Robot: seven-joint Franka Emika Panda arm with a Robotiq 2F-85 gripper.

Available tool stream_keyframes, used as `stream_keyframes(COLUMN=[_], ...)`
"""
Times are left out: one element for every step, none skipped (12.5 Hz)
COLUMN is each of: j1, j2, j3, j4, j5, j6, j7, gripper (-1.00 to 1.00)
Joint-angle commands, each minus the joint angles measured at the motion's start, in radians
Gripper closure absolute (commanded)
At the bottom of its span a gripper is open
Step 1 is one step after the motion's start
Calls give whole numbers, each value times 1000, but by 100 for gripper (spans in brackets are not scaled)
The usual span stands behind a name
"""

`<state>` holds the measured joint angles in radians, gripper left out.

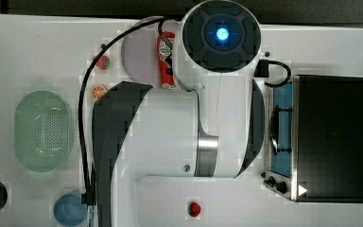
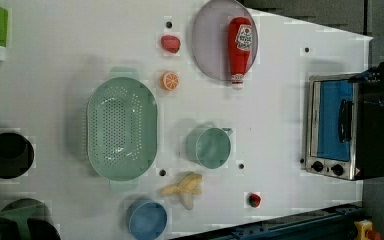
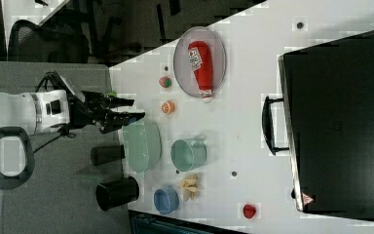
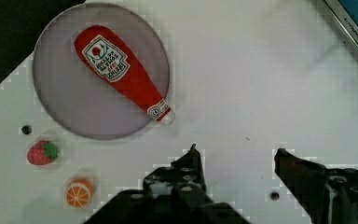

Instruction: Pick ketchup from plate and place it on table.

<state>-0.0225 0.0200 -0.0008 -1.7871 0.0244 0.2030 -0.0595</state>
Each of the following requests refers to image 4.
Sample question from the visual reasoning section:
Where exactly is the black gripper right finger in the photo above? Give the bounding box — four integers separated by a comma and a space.
274, 148, 358, 224

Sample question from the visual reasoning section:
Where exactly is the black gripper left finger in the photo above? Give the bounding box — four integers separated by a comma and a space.
84, 146, 249, 224

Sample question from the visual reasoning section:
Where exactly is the red felt ketchup bottle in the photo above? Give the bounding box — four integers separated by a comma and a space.
74, 25, 175, 125

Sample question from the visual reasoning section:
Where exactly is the grey round plate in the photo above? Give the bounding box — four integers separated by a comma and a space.
33, 2, 171, 140

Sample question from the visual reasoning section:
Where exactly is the orange felt orange slice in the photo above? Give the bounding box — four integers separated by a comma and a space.
64, 178, 94, 208

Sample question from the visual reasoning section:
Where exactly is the red felt strawberry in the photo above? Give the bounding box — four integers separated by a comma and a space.
27, 140, 59, 165

